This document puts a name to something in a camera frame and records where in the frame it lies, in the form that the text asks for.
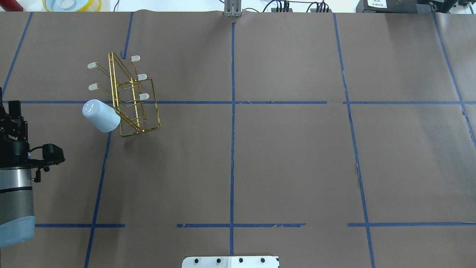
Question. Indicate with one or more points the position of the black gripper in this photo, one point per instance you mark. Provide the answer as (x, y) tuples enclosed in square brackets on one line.
[(13, 149)]

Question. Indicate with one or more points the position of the light blue plastic cup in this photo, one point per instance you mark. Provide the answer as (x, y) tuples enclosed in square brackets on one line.
[(102, 116)]

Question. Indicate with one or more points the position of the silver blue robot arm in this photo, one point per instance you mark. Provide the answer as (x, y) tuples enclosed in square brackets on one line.
[(16, 195)]

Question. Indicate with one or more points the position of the red cylindrical bottle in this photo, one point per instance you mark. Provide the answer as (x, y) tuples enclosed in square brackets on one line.
[(11, 6)]

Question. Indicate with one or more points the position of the yellow bowl with blue lid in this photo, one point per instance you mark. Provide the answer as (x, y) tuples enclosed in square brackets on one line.
[(72, 5)]

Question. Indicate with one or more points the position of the black box device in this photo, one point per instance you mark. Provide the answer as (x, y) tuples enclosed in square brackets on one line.
[(394, 6)]

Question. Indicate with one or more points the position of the gold wire cup holder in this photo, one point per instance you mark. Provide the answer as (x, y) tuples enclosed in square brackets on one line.
[(133, 95)]

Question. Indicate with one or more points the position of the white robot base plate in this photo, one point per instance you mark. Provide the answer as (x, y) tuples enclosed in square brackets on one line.
[(231, 262)]

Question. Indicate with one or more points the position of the grey aluminium frame post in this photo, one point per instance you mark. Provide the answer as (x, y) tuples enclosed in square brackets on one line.
[(232, 8)]

